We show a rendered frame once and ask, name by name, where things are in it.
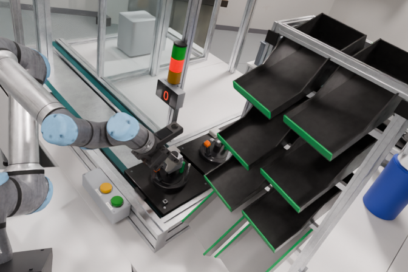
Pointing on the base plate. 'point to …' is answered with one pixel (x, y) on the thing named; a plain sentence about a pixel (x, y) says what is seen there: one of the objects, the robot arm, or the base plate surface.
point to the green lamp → (178, 53)
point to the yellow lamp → (173, 77)
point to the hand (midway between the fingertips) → (174, 156)
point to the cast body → (176, 165)
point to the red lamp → (176, 66)
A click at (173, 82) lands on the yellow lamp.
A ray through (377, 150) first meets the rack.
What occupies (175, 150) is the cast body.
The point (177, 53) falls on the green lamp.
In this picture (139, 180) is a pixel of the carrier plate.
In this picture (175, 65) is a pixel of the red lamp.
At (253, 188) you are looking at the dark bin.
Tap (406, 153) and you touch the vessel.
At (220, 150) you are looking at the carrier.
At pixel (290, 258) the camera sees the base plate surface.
